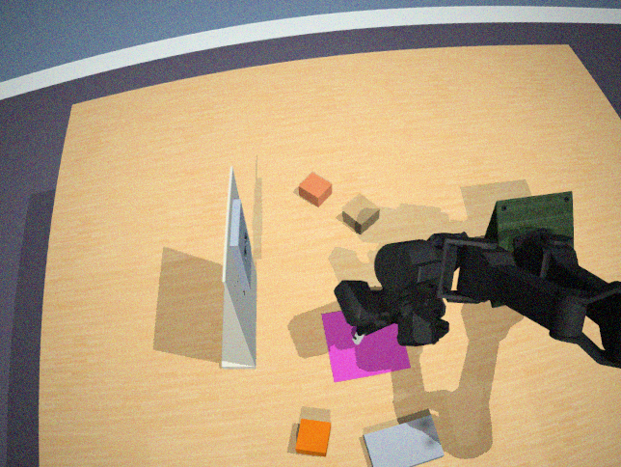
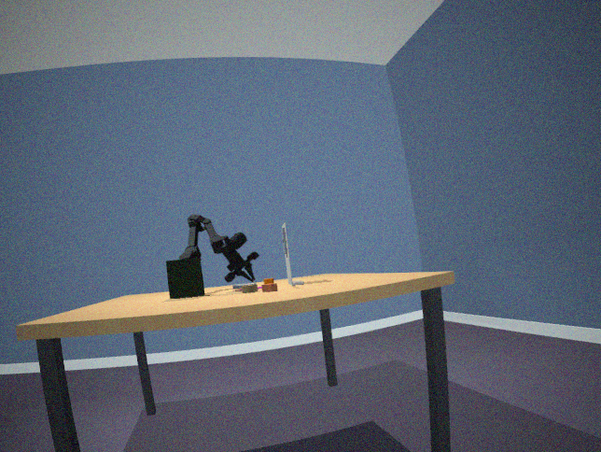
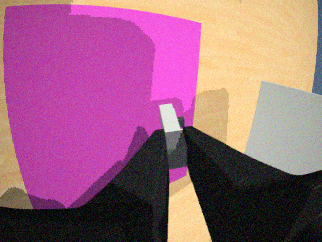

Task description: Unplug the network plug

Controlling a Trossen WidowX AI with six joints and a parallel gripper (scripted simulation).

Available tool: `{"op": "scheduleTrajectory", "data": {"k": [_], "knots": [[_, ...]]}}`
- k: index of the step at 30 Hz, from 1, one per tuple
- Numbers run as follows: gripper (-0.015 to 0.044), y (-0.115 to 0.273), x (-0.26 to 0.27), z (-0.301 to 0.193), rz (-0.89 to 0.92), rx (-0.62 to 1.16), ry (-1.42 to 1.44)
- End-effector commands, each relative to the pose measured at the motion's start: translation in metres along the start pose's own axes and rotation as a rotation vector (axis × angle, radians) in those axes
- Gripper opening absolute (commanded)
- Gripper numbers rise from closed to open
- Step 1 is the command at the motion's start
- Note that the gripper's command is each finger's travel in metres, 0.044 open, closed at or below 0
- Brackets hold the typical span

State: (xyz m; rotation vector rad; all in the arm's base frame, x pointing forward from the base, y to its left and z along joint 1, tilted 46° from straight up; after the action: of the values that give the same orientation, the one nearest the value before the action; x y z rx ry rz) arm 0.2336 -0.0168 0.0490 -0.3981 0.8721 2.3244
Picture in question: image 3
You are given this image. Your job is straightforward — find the magenta square marking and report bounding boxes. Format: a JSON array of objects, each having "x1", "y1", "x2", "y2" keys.
[{"x1": 3, "y1": 4, "x2": 202, "y2": 210}]

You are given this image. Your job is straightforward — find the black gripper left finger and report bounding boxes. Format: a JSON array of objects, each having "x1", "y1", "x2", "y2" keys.
[{"x1": 0, "y1": 130, "x2": 169, "y2": 242}]

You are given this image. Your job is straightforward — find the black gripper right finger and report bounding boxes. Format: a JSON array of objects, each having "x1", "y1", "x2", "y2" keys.
[{"x1": 182, "y1": 125, "x2": 322, "y2": 242}]

